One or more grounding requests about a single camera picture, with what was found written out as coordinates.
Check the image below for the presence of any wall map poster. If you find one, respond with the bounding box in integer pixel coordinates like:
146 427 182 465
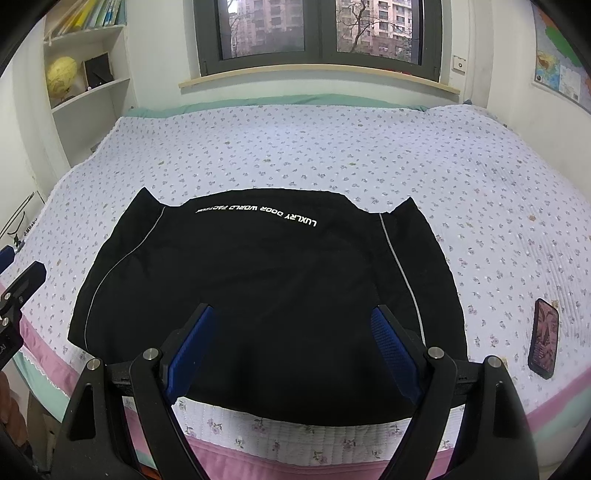
531 4 591 114

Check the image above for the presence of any white bookshelf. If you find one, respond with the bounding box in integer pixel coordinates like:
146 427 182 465
41 0 139 167

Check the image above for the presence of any smartphone with pink case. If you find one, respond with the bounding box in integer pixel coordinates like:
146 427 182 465
527 298 560 380

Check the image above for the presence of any black hooded jacket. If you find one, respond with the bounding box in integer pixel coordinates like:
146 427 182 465
68 187 467 428

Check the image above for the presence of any dark framed window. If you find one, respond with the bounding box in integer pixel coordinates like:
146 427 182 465
191 0 451 84

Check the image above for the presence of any pink bed sheet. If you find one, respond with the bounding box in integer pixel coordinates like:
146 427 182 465
18 318 591 480

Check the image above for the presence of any person's left hand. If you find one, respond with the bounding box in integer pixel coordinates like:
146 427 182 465
0 369 28 448

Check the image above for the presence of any yellow globe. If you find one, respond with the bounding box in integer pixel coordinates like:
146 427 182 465
46 56 78 100

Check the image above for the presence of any white printed bag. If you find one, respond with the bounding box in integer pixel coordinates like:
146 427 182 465
0 189 47 252

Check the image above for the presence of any black box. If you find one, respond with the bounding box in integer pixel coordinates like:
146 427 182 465
83 52 114 88

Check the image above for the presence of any floral white quilt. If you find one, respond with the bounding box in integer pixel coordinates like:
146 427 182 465
18 104 591 457

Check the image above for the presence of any row of books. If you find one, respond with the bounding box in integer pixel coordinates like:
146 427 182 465
55 0 126 35

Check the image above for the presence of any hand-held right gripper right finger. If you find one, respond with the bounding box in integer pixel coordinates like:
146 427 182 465
372 304 536 480

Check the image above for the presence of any wooden window sill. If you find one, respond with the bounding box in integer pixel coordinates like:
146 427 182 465
179 65 462 95

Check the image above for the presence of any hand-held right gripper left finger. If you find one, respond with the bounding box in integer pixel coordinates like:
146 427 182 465
52 302 218 480

